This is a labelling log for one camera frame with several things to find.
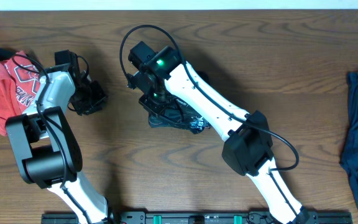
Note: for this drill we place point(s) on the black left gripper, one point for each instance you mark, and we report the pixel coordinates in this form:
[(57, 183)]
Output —
[(100, 100)]

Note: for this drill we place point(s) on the black garment under red shirt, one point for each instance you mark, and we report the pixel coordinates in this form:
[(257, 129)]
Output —
[(6, 54)]

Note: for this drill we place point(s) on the black orange-patterned jersey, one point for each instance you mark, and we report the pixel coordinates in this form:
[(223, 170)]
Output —
[(191, 120)]

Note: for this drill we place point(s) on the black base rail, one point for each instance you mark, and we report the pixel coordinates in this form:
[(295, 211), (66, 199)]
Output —
[(253, 217)]

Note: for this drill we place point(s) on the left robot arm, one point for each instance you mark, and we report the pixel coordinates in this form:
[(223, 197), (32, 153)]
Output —
[(45, 149)]

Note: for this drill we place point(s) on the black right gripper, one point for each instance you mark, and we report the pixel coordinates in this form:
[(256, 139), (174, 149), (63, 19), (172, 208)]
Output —
[(156, 109)]

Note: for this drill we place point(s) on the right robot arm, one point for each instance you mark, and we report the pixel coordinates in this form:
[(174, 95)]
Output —
[(166, 76)]

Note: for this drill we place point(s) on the red printed t-shirt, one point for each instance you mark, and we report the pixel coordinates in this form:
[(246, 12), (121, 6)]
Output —
[(19, 84)]

